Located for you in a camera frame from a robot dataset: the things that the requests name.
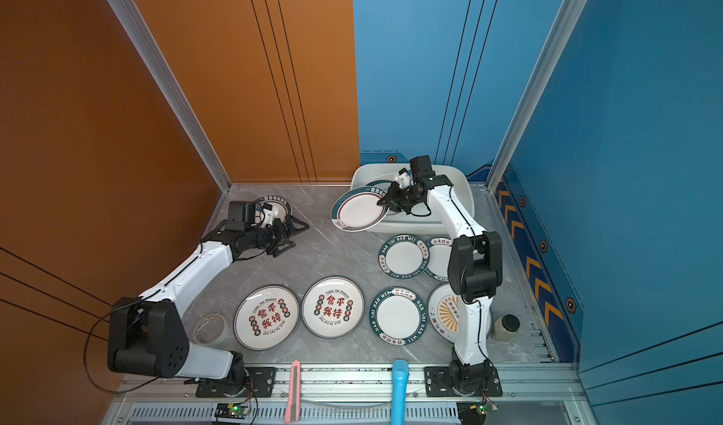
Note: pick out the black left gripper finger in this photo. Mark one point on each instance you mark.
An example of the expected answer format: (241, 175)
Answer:
(294, 226)
(280, 247)

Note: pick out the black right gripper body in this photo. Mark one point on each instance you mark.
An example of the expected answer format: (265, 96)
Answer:
(406, 197)

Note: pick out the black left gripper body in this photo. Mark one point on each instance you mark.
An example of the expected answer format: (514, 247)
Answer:
(265, 239)

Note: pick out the green red rim plate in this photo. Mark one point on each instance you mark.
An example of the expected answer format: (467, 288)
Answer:
(271, 207)
(359, 209)

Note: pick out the white plate green flower outline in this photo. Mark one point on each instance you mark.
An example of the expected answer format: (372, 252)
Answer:
(381, 184)

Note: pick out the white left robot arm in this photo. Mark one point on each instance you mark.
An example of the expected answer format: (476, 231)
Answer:
(146, 334)

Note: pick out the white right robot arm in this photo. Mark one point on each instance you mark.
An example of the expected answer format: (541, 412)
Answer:
(474, 271)

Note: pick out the green lettered rim plate upper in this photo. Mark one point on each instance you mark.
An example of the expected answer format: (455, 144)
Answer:
(404, 256)

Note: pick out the green lettered rim plate upper-right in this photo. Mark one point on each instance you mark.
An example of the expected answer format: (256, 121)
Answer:
(439, 257)

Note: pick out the white plate red characters left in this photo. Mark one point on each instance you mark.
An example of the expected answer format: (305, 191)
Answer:
(266, 318)

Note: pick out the white plate red characters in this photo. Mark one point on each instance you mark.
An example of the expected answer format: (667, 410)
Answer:
(266, 318)
(333, 307)

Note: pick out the white plate red characters right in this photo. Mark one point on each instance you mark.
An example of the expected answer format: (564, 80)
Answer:
(333, 307)

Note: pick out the clear tape roll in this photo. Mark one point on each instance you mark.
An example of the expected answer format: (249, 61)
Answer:
(211, 330)

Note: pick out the green lettered rim plate lower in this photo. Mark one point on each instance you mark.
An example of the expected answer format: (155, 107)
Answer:
(398, 316)

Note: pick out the orange sunburst plate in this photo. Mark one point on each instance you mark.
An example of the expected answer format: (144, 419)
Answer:
(444, 312)

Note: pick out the pink utility knife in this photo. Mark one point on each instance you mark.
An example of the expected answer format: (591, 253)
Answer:
(292, 410)

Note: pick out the small jar black lid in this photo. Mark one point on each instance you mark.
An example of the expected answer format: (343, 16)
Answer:
(505, 328)

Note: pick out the green circuit board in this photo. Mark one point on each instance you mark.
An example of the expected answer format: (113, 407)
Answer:
(233, 413)

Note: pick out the right small circuit board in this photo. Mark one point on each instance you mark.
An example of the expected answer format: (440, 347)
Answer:
(485, 407)

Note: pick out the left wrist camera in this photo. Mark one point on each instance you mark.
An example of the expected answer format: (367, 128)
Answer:
(242, 215)

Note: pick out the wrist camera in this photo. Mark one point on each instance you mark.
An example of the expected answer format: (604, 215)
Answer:
(421, 169)
(242, 215)

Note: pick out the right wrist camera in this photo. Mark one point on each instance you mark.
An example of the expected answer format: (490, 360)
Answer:
(421, 169)

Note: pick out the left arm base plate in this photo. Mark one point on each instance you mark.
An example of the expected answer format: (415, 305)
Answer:
(259, 382)

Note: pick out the blue handle tool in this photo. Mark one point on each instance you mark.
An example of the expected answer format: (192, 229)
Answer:
(400, 378)

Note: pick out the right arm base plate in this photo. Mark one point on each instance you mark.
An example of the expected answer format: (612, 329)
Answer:
(444, 382)

